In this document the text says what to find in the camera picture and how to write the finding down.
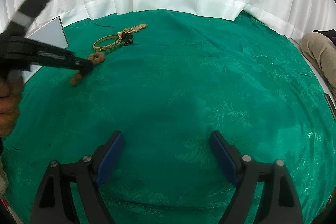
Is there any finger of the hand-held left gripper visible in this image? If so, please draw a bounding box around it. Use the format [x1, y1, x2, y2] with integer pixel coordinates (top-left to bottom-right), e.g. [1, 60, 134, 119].
[5, 0, 65, 37]
[26, 39, 94, 75]

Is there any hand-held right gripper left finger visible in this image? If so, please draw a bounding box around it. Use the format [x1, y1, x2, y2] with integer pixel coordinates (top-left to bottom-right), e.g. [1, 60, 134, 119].
[29, 130, 125, 224]

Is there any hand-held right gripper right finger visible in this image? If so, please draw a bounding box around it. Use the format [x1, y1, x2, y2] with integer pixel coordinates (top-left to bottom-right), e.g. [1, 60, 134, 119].
[209, 130, 306, 224]

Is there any white cardboard box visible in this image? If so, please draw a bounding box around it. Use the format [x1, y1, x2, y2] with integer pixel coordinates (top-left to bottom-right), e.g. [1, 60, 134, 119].
[21, 16, 69, 83]

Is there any brown wooden bead bracelet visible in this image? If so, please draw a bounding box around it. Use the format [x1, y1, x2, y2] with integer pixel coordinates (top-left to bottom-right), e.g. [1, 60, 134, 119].
[70, 52, 105, 87]

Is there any person's left hand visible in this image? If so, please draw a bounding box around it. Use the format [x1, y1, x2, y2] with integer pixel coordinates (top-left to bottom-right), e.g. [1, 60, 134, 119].
[0, 72, 25, 137]

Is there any gold bangle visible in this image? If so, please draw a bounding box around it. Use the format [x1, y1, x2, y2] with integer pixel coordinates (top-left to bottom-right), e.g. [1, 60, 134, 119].
[93, 34, 122, 53]

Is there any green patterned cloth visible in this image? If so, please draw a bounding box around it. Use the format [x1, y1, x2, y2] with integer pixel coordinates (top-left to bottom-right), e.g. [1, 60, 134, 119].
[0, 9, 332, 224]

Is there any black bead bracelet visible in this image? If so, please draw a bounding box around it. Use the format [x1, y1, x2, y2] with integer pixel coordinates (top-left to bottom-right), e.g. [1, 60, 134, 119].
[119, 32, 134, 45]

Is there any gold coin pendant chain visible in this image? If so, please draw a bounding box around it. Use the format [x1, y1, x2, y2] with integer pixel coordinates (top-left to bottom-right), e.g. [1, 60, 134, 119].
[121, 23, 147, 34]

